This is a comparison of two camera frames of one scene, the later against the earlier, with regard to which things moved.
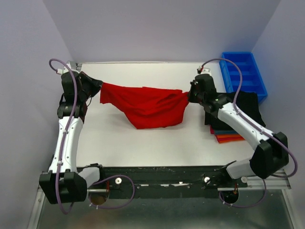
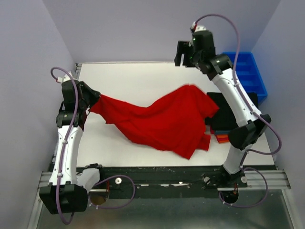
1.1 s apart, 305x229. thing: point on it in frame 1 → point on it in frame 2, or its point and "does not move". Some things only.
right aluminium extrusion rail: (279, 180) does not move
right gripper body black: (194, 96) → (196, 58)
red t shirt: (147, 107) → (174, 121)
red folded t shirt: (212, 131) does not move
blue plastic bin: (252, 81) does not move
